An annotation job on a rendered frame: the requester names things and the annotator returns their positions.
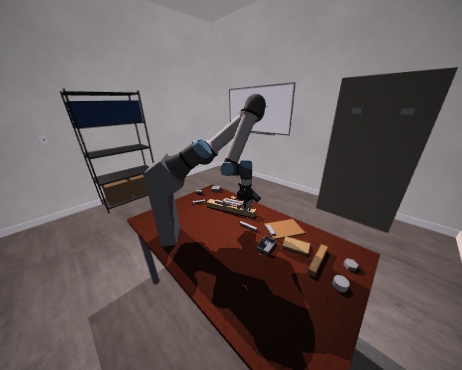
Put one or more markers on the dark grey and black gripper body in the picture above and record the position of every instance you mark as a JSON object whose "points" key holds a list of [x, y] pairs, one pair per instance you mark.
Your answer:
{"points": [[242, 194]]}

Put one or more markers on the tan flat board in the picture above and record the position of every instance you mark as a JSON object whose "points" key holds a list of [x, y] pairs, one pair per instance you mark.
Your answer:
{"points": [[285, 228]]}

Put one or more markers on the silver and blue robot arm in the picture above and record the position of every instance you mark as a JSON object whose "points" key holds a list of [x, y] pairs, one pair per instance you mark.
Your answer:
{"points": [[200, 152]]}

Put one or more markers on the tan wooden bar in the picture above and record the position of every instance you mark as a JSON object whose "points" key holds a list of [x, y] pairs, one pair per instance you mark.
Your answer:
{"points": [[317, 260]]}

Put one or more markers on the light brown wooden board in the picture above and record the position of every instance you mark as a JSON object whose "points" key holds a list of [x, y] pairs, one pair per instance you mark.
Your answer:
{"points": [[296, 245]]}

